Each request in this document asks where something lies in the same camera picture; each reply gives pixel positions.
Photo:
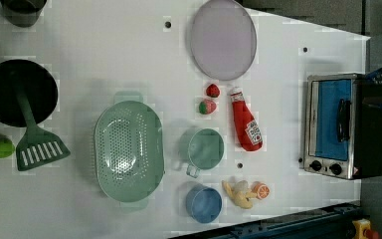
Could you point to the red ketchup bottle toy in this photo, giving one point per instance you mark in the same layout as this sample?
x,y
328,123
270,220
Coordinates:
x,y
247,129

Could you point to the green oval strainer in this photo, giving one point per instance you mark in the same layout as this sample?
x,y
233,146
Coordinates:
x,y
129,160

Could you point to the red green strawberry toy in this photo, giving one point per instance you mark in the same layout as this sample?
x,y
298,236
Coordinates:
x,y
206,107

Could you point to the green mug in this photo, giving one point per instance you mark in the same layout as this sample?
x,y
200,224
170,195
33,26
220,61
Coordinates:
x,y
201,149

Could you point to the dark red strawberry toy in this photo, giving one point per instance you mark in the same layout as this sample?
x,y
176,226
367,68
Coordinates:
x,y
213,91

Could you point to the grey round plate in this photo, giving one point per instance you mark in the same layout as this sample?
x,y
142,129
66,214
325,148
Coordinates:
x,y
223,39

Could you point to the blue cup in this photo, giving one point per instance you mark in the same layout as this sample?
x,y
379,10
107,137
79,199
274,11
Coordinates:
x,y
203,203

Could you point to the yellow banana toy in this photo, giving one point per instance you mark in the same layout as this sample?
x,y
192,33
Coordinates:
x,y
240,193

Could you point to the orange slice toy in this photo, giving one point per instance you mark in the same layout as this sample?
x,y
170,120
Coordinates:
x,y
261,190

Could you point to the silver black toaster oven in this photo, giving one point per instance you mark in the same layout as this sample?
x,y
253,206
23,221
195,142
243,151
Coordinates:
x,y
343,127

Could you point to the dark green slotted spatula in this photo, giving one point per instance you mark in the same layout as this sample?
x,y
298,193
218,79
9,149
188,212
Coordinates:
x,y
37,146

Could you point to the green lime toy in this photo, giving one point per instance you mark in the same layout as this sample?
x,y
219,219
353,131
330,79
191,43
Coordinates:
x,y
6,147

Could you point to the black round pot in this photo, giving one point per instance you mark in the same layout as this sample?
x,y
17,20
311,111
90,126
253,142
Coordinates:
x,y
38,84

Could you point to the dark grey cup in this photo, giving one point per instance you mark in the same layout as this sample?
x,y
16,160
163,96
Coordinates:
x,y
23,13

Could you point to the blue metal frame rail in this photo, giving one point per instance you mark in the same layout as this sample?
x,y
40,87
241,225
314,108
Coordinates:
x,y
331,222

